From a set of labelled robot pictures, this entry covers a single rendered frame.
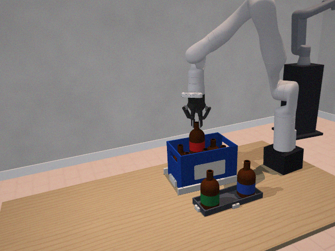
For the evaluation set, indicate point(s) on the blue crate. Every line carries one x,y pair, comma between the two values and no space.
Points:
192,169

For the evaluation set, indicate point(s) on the brown bottle with green label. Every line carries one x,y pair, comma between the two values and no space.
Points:
209,191

